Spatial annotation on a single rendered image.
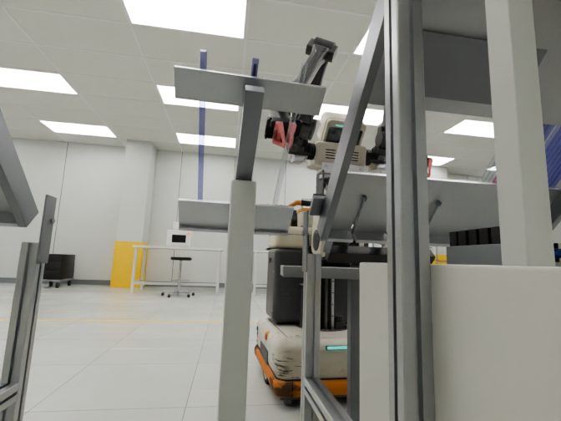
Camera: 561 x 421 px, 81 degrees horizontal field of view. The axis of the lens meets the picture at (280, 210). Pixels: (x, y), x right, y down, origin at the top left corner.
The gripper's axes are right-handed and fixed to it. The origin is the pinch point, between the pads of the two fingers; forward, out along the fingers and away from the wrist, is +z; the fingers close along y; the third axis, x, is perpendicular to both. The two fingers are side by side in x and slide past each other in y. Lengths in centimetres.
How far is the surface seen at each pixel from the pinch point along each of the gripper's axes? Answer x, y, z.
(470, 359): -14, 8, 65
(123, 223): 456, -190, -432
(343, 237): 19.2, 17.9, 15.5
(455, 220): 13, 52, 13
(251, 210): 8.2, -9.8, 18.3
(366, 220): 15.4, 24.8, 12.1
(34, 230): 513, -373, -459
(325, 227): 15.5, 11.4, 15.5
